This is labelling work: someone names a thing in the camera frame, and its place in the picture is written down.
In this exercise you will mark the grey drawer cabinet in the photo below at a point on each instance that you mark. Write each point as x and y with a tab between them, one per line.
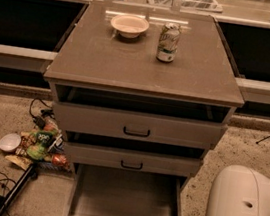
99	67

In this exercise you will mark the grey drawer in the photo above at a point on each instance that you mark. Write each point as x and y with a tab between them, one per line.
102	191
140	126
132	160

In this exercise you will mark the black power adapter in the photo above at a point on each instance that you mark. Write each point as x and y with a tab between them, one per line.
39	122

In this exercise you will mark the grey middle drawer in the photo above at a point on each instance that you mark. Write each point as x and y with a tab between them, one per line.
132	160

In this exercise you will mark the black stand leg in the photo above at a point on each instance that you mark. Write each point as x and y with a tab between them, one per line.
28	174

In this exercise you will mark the grey bottom drawer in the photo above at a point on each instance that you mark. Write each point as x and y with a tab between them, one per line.
102	191

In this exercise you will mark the green chip bag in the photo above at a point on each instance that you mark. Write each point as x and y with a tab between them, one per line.
43	140

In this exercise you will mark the white bowl on cabinet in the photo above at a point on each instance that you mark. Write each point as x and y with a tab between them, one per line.
129	26

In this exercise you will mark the green white soda can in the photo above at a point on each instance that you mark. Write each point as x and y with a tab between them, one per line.
168	42

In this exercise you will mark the grey top drawer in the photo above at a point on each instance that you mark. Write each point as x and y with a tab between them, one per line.
140	126

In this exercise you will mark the white wire basket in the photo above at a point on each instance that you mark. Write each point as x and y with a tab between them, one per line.
202	5

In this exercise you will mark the orange snack bag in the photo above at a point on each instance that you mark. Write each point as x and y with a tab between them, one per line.
59	160

